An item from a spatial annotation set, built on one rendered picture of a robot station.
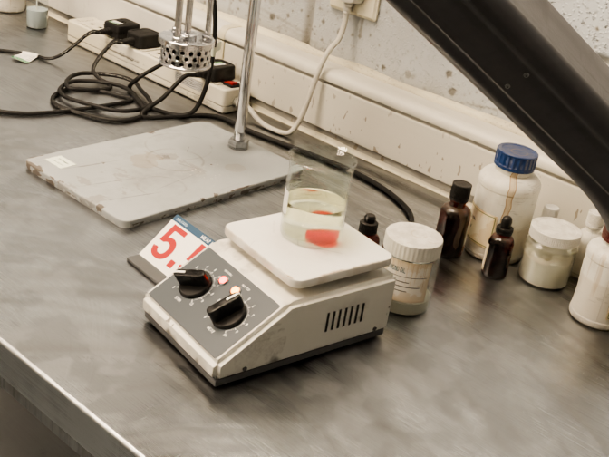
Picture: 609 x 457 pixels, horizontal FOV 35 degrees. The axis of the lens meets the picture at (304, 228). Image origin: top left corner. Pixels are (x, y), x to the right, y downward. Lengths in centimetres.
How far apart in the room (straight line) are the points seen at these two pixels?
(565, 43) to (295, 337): 42
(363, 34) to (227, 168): 29
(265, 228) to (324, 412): 19
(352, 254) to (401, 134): 44
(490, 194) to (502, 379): 26
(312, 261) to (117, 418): 22
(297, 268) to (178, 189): 34
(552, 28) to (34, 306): 58
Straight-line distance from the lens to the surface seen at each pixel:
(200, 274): 86
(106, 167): 120
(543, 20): 52
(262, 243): 88
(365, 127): 133
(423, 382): 89
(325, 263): 86
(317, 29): 143
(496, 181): 109
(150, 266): 99
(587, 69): 54
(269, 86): 145
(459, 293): 104
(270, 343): 83
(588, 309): 104
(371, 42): 136
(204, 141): 130
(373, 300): 89
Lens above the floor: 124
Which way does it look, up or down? 26 degrees down
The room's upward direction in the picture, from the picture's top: 9 degrees clockwise
